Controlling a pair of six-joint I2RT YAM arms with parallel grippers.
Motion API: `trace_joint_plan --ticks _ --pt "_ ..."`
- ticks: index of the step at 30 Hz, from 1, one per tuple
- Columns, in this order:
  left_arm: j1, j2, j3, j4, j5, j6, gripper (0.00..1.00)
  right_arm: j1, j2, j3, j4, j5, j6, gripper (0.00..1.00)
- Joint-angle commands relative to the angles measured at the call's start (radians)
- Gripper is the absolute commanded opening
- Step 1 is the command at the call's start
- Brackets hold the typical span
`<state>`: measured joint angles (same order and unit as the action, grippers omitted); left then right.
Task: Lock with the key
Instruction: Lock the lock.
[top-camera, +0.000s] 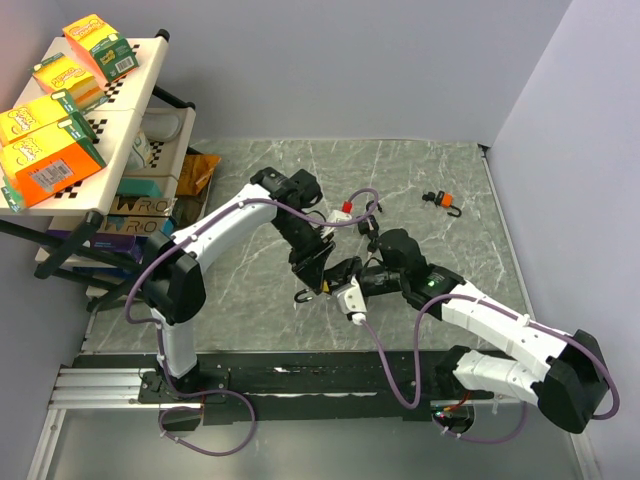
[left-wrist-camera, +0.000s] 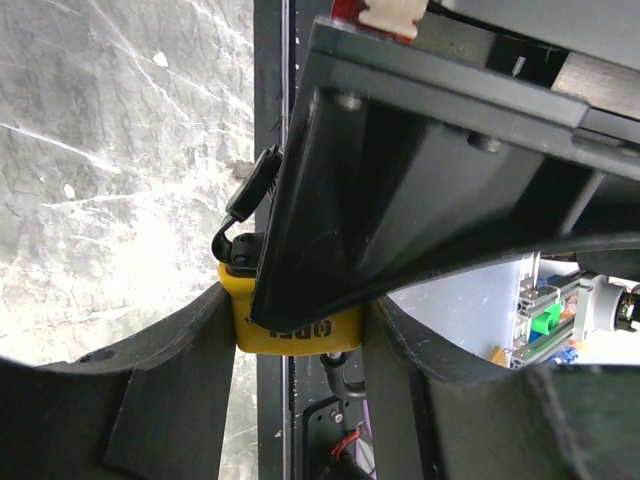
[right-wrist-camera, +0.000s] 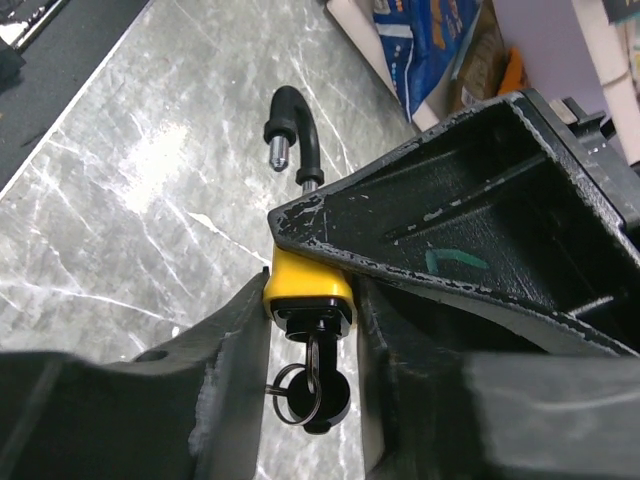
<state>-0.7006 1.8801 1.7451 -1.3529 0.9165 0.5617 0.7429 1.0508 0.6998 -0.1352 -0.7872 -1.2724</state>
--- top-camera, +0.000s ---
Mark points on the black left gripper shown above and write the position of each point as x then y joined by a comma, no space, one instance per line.
310,262

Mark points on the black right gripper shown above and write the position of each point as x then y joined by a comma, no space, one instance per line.
344,270

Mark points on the black padlock keys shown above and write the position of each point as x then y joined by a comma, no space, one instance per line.
372,247

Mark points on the yellow padlock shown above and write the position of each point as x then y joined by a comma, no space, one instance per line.
306,294

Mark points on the black Kaijing padlock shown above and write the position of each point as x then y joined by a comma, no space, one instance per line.
368,227

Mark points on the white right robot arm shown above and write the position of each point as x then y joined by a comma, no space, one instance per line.
564,375

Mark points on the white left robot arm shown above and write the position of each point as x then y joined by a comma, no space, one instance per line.
175,290

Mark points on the orange padlock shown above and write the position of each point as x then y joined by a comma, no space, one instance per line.
443,200

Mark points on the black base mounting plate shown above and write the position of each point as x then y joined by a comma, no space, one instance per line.
308,386

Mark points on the orange snack bag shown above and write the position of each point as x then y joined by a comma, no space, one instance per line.
196,173

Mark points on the teal box on shelf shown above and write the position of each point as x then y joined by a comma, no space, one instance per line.
138,187

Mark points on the white folding shelf rack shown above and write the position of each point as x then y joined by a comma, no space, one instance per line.
85,203

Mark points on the large orange sponge box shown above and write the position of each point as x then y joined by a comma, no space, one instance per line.
47,161

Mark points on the orange sponge box top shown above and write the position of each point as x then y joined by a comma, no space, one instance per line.
101,47

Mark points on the yellow sponge pack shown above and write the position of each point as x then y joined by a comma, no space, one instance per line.
60,72

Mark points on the yellow sponge box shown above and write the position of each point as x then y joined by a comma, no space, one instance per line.
48,109

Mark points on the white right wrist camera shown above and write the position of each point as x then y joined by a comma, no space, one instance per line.
351,302

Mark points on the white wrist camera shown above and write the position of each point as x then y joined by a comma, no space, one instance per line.
351,302
339,216

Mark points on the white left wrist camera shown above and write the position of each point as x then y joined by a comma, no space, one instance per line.
339,216

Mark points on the aluminium frame rail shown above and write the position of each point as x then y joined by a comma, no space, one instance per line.
82,389

